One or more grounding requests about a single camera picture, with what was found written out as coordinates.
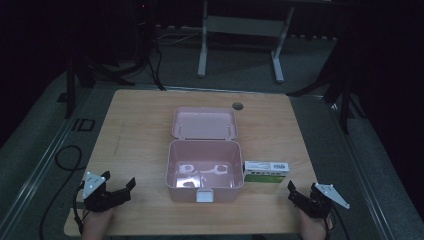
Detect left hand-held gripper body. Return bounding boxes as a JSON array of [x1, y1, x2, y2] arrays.
[[81, 171, 132, 213]]

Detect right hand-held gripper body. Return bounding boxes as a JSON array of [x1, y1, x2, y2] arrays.
[[299, 182, 351, 220]]

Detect white and green medicine box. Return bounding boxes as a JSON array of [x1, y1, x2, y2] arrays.
[[242, 160, 291, 185]]

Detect pink storage box with lid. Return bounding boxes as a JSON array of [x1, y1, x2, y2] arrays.
[[165, 106, 245, 204]]

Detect person's left hand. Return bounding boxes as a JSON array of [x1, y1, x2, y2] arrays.
[[80, 207, 116, 240]]

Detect person's right hand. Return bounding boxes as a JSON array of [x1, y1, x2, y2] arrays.
[[297, 208, 330, 240]]

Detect black stand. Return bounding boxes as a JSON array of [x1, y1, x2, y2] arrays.
[[64, 56, 136, 120], [285, 29, 367, 135]]

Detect dark computer tower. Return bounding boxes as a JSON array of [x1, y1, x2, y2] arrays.
[[132, 0, 158, 66]]

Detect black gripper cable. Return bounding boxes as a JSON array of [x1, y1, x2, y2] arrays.
[[324, 205, 352, 240], [72, 181, 87, 236]]

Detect black floor cable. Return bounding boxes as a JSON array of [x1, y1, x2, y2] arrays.
[[38, 144, 88, 240]]

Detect black cables on floor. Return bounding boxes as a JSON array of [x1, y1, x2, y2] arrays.
[[145, 43, 168, 92]]

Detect white desk frame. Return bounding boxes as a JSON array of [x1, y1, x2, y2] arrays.
[[196, 0, 296, 84]]

